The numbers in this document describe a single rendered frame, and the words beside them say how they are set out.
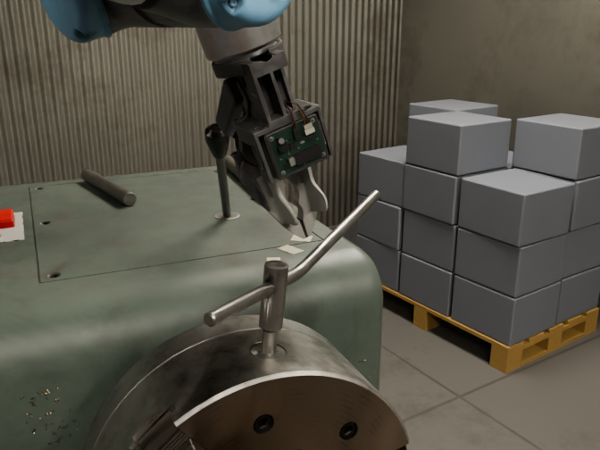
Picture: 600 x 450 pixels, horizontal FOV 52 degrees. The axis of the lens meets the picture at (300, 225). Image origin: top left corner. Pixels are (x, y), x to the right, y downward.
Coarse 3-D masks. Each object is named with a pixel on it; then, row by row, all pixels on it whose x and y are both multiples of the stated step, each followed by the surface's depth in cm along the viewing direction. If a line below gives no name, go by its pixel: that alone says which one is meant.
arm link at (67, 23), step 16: (48, 0) 48; (64, 0) 46; (80, 0) 45; (96, 0) 45; (48, 16) 49; (64, 16) 47; (80, 16) 46; (96, 16) 46; (112, 16) 47; (128, 16) 46; (64, 32) 48; (80, 32) 48; (96, 32) 47; (112, 32) 49
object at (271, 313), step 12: (264, 264) 55; (276, 264) 55; (264, 276) 55; (276, 276) 55; (276, 288) 55; (264, 300) 56; (276, 300) 55; (264, 312) 56; (276, 312) 56; (264, 324) 56; (276, 324) 56; (264, 336) 57; (276, 336) 57; (264, 348) 57
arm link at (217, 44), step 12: (276, 24) 57; (204, 36) 56; (216, 36) 55; (228, 36) 55; (240, 36) 55; (252, 36) 55; (264, 36) 56; (276, 36) 57; (204, 48) 57; (216, 48) 56; (228, 48) 56; (240, 48) 56; (252, 48) 56; (264, 48) 57; (216, 60) 57; (228, 60) 57
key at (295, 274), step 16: (368, 208) 72; (352, 224) 68; (336, 240) 65; (320, 256) 62; (288, 272) 58; (304, 272) 60; (256, 288) 53; (272, 288) 55; (224, 304) 49; (240, 304) 50; (208, 320) 47; (224, 320) 49
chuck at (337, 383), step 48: (240, 336) 60; (288, 336) 62; (144, 384) 58; (192, 384) 54; (240, 384) 53; (288, 384) 54; (336, 384) 56; (144, 432) 53; (192, 432) 52; (240, 432) 54; (288, 432) 56; (336, 432) 58; (384, 432) 61
